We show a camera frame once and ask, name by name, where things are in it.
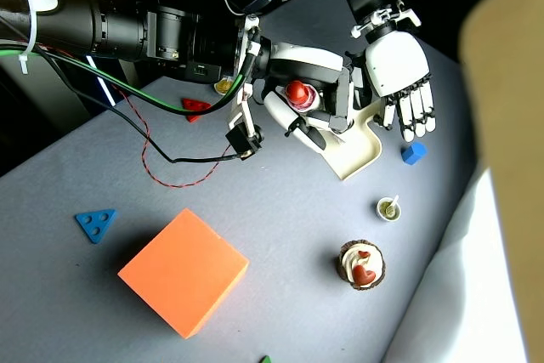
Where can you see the toy bowl with green food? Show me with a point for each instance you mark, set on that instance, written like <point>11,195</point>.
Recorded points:
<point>388,210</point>

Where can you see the white sheet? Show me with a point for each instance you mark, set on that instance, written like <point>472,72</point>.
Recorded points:
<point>467,286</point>

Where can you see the small green block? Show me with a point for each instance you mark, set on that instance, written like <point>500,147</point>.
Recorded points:
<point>265,360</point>

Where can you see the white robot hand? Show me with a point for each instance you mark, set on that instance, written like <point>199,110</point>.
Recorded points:
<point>306,59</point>
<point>395,65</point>

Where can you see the blurred tan board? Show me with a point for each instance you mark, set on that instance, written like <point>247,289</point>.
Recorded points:
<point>510,82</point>

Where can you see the toy cupcake with red hearts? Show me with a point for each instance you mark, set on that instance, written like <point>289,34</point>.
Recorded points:
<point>361,267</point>

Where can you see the toy bowl with yellow food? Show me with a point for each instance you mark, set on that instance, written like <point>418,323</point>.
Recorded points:
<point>222,86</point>

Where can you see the cream plastic dustpan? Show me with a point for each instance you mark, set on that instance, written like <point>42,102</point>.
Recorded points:
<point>357,154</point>

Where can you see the blue triangle block with holes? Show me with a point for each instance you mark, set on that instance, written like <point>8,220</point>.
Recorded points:
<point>97,220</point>

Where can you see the red triangle block with holes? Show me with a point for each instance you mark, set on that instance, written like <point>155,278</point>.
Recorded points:
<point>197,103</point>

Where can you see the grey table cloth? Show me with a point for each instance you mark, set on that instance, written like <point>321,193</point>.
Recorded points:
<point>255,201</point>

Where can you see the cream hand broom grey bristles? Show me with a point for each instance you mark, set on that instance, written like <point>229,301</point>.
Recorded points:
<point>297,92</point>

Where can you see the blue prism block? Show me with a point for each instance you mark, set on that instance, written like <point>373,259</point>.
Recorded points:
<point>412,154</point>

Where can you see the large orange block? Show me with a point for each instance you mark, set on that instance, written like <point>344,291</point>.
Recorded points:
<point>183,269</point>

